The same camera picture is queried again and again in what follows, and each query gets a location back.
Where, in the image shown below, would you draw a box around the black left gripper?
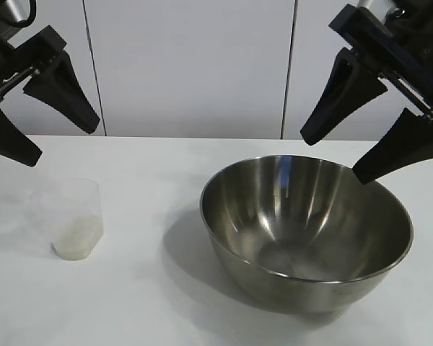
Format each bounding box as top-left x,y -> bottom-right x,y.
0,21 -> 101,167

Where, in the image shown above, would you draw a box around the black camera cable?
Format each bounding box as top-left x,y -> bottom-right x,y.
19,0 -> 36,27

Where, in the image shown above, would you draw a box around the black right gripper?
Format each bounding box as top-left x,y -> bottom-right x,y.
299,0 -> 433,185

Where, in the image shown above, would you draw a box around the white rice grains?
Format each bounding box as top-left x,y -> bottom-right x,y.
53,214 -> 104,260

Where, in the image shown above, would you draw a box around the stainless steel mixing bowl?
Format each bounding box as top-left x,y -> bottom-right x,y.
200,154 -> 415,314

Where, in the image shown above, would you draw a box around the translucent plastic measuring cup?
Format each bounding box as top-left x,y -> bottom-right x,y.
28,178 -> 105,261

